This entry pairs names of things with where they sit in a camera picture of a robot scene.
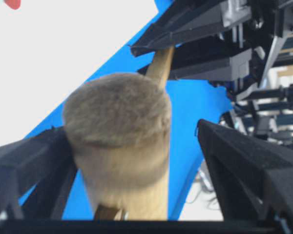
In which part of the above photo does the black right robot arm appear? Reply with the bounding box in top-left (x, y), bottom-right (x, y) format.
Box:
top-left (130, 0), bottom-right (293, 149)

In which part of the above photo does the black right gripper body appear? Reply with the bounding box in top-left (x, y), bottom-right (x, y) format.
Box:
top-left (220, 0), bottom-right (293, 101)

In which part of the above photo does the wooden mallet hammer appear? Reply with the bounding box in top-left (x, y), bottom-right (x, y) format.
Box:
top-left (63, 47), bottom-right (174, 220)

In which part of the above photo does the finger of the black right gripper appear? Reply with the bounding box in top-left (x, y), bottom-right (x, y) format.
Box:
top-left (130, 0), bottom-right (251, 57)
top-left (136, 36), bottom-right (253, 81)

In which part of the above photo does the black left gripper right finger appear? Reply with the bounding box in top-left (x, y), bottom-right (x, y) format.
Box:
top-left (197, 119), bottom-right (293, 221)

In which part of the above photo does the large white foam board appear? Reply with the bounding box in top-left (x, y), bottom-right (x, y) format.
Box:
top-left (0, 0), bottom-right (158, 146)

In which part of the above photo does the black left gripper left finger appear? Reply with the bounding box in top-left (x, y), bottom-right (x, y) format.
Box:
top-left (0, 127), bottom-right (77, 220)

